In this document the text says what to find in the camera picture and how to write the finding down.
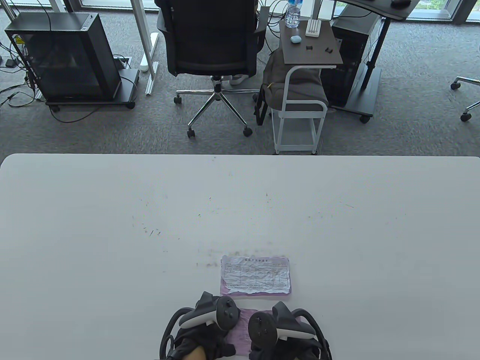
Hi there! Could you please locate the person's left hand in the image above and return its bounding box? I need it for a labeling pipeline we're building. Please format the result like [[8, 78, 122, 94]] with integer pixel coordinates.
[[173, 323, 237, 360]]

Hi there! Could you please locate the person's right hand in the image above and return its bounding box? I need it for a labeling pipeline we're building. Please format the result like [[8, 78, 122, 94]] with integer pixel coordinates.
[[249, 337, 321, 360]]

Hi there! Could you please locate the grey hand controller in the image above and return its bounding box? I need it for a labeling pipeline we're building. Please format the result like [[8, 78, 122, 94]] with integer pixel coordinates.
[[248, 301, 332, 360], [159, 291, 241, 360]]

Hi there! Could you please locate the pink paper invoice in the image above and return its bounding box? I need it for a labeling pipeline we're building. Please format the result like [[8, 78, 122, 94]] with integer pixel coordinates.
[[225, 308, 279, 357], [219, 256, 292, 297]]

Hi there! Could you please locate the white paper invoice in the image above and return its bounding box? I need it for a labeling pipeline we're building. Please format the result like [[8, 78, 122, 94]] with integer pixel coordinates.
[[220, 256, 291, 294]]

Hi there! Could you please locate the black rolling platform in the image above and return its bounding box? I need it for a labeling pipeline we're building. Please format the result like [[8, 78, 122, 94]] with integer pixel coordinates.
[[45, 69, 140, 113]]

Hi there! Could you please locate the grey backpack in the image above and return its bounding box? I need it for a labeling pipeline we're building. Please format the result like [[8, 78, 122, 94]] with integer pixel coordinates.
[[254, 49, 329, 126]]

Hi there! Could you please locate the white side table brown top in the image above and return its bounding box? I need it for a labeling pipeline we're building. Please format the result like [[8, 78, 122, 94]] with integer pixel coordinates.
[[272, 20, 344, 155]]

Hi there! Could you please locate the black office chair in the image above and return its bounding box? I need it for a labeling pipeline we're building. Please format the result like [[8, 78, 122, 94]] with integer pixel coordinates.
[[155, 0, 269, 138]]

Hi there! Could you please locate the white desk leg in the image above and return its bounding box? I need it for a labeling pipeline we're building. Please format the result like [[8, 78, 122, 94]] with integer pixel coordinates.
[[130, 0, 160, 95]]

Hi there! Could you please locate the black glass computer tower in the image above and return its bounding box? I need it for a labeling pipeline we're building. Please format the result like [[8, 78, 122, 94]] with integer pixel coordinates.
[[4, 12, 122, 102]]

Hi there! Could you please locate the silver chair base with casters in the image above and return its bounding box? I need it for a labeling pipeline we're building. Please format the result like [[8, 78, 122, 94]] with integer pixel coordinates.
[[450, 76, 480, 122]]

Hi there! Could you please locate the clear plastic water bottle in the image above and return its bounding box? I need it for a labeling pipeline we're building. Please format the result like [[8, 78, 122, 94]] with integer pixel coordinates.
[[285, 0, 303, 29]]

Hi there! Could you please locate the black standing desk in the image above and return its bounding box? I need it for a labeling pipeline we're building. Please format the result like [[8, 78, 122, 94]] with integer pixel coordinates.
[[330, 0, 420, 123]]

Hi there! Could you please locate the black floor cable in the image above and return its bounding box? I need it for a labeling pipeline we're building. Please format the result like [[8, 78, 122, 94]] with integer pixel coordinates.
[[48, 100, 113, 123]]

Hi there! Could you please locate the black cable bundle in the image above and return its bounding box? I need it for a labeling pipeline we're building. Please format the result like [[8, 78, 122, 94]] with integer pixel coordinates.
[[0, 39, 46, 109]]

